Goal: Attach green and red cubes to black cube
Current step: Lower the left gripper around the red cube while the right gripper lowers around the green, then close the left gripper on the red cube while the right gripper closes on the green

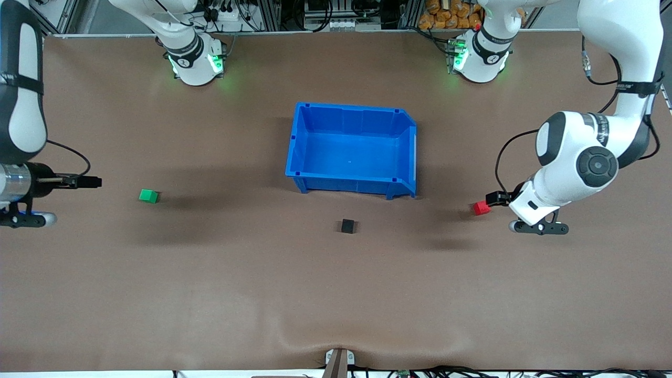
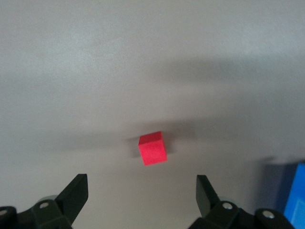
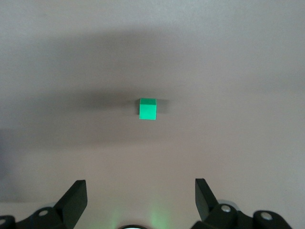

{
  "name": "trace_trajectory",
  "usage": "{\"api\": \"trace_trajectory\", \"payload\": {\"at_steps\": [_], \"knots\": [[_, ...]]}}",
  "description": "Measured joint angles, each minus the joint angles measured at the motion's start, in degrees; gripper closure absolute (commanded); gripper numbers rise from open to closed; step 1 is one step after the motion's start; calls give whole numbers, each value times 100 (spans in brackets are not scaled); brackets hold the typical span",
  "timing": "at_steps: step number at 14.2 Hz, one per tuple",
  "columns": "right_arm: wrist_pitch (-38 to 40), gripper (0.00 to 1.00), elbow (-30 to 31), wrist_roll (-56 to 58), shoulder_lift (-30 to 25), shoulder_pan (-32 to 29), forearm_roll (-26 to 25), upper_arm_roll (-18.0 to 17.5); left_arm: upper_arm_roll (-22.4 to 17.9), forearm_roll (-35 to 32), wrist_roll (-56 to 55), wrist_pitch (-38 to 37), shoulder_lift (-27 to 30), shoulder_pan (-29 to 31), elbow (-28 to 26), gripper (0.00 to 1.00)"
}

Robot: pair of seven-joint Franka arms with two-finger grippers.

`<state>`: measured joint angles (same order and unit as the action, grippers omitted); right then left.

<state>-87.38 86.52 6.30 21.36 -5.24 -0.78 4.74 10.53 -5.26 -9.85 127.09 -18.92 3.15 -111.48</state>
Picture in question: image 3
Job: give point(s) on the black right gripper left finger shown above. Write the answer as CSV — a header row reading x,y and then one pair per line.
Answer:
x,y
69,202

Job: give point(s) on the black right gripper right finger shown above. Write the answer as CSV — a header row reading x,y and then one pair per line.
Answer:
x,y
205,202

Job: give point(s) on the green cube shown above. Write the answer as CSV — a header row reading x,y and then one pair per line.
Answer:
x,y
147,111

